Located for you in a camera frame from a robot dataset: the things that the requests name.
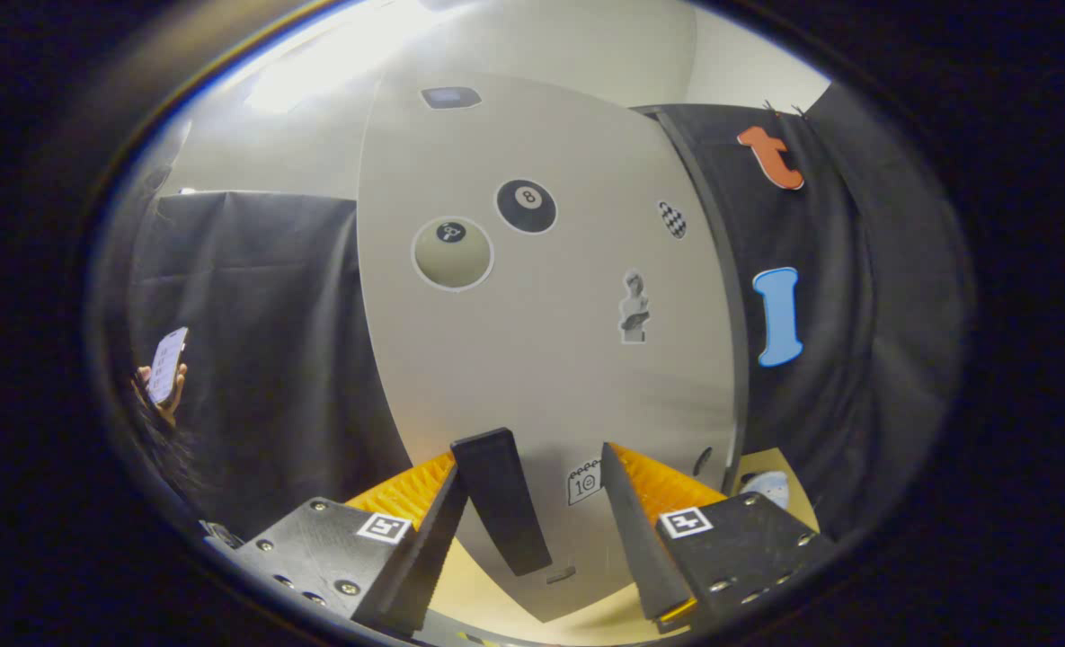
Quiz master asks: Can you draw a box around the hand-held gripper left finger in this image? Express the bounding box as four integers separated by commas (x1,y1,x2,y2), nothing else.
226,449,472,637

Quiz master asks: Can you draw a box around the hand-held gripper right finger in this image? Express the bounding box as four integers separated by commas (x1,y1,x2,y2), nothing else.
599,440,839,634

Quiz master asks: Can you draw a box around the black door handle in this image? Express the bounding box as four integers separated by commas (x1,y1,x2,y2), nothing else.
449,428,554,578

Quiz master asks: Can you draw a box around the dark grey cabinet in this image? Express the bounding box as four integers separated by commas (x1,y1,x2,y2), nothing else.
631,103,750,491

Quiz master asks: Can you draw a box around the black backdrop cloth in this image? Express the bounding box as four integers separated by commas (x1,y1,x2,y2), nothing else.
101,81,973,540

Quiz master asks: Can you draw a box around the smartphone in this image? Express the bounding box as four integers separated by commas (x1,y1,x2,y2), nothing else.
146,326,190,407

